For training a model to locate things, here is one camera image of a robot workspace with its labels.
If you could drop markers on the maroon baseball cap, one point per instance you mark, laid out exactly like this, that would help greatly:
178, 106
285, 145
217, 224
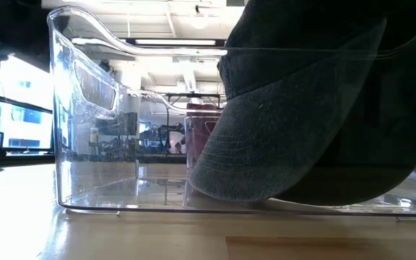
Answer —
198, 137

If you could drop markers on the dark blue-grey baseball cap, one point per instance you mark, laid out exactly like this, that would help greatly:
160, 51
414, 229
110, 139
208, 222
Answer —
284, 144

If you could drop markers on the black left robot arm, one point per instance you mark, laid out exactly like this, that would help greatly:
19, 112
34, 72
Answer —
16, 32

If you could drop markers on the clear plastic bin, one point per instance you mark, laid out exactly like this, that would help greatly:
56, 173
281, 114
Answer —
190, 122
96, 180

